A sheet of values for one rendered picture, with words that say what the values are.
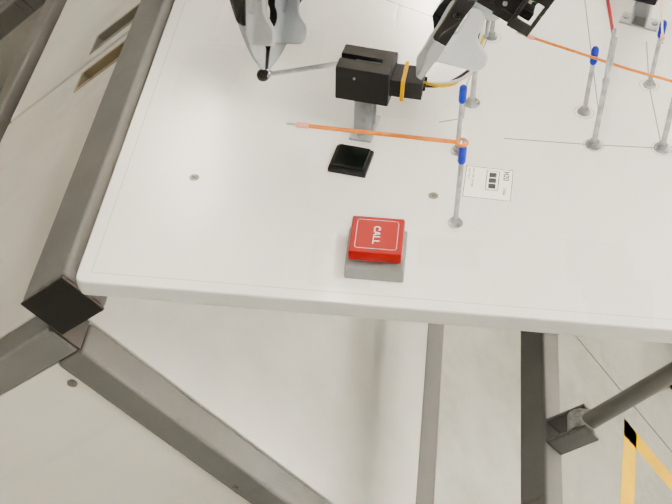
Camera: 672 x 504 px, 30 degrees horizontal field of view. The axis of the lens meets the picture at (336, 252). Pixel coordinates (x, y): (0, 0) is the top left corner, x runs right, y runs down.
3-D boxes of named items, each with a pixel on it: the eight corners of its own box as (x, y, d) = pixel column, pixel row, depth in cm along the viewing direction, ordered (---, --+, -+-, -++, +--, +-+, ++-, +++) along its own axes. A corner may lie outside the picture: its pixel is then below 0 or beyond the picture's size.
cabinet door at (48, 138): (-133, 416, 143) (56, 298, 126) (6, 123, 182) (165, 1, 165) (-117, 425, 144) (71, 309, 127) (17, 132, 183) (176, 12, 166)
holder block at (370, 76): (345, 74, 133) (345, 43, 130) (396, 83, 132) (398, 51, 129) (334, 98, 130) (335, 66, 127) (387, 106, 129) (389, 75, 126)
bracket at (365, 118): (359, 113, 136) (360, 76, 133) (380, 117, 136) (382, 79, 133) (348, 139, 133) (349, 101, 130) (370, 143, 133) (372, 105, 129)
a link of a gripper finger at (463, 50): (459, 110, 121) (510, 30, 117) (406, 80, 120) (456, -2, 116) (459, 100, 124) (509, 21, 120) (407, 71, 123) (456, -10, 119)
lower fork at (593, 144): (602, 151, 132) (625, 39, 122) (585, 150, 132) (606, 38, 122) (601, 139, 134) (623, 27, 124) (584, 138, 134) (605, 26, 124)
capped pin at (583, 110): (587, 118, 136) (599, 52, 130) (574, 113, 137) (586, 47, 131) (593, 111, 137) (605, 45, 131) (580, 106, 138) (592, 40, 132)
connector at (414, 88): (381, 77, 131) (382, 61, 130) (427, 83, 131) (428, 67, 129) (376, 94, 129) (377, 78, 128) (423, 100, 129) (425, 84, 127)
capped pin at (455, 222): (446, 218, 124) (454, 133, 117) (460, 217, 125) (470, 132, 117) (449, 229, 123) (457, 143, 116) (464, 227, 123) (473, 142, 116)
